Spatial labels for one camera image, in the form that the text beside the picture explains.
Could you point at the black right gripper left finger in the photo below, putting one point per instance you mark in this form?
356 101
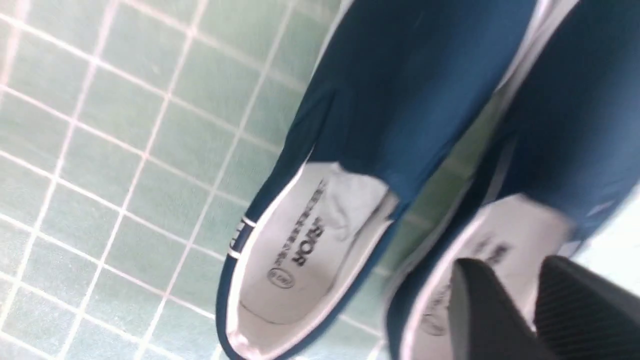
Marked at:
483 321

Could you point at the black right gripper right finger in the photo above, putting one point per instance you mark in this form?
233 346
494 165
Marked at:
580 315

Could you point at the navy slip-on shoe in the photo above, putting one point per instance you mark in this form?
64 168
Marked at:
562 159
398 84

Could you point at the green checkered tablecloth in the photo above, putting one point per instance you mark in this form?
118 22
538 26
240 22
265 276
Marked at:
134 133

